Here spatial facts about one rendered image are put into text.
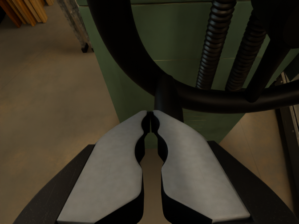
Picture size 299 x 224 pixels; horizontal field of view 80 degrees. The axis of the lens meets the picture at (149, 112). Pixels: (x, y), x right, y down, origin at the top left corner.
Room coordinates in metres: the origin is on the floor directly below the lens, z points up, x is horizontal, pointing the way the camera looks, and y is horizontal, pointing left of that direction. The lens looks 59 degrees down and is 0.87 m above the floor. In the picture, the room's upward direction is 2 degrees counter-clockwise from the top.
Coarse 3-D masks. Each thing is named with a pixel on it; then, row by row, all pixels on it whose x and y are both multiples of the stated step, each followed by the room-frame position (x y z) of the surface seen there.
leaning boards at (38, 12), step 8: (0, 0) 1.36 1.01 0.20; (8, 0) 1.39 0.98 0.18; (16, 0) 1.36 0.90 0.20; (24, 0) 1.41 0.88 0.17; (32, 0) 1.40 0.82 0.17; (40, 0) 1.64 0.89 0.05; (48, 0) 1.65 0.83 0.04; (8, 8) 1.38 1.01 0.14; (16, 8) 1.41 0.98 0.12; (24, 8) 1.38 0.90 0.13; (32, 8) 1.41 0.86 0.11; (40, 8) 1.44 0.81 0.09; (16, 16) 1.40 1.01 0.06; (24, 16) 1.39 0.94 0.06; (32, 16) 1.41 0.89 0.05; (40, 16) 1.40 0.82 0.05; (16, 24) 1.34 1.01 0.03; (32, 24) 1.36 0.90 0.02
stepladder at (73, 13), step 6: (60, 0) 1.04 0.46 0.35; (66, 0) 1.03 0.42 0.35; (72, 0) 1.06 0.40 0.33; (60, 6) 1.04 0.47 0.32; (66, 6) 1.07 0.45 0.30; (72, 6) 1.03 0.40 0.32; (66, 12) 1.04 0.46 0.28; (72, 12) 1.06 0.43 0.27; (78, 12) 1.06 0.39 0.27; (66, 18) 1.04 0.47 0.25; (72, 18) 1.07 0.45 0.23; (78, 18) 1.03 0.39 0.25; (72, 24) 1.04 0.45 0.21; (84, 24) 1.05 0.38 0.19; (78, 30) 1.07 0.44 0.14; (84, 30) 1.03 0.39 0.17; (78, 36) 1.04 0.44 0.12; (84, 42) 1.06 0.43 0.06; (90, 42) 1.03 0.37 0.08; (84, 48) 1.02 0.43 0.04
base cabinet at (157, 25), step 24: (240, 0) 0.30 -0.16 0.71; (144, 24) 0.30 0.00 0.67; (168, 24) 0.30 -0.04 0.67; (192, 24) 0.30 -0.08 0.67; (240, 24) 0.30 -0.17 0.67; (96, 48) 0.30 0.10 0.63; (168, 48) 0.30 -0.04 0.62; (192, 48) 0.30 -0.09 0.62; (264, 48) 0.30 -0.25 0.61; (120, 72) 0.30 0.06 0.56; (168, 72) 0.30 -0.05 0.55; (192, 72) 0.29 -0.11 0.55; (216, 72) 0.29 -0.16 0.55; (120, 96) 0.30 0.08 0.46; (144, 96) 0.30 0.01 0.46; (120, 120) 0.30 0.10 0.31; (192, 120) 0.29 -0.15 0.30; (216, 120) 0.29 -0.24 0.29
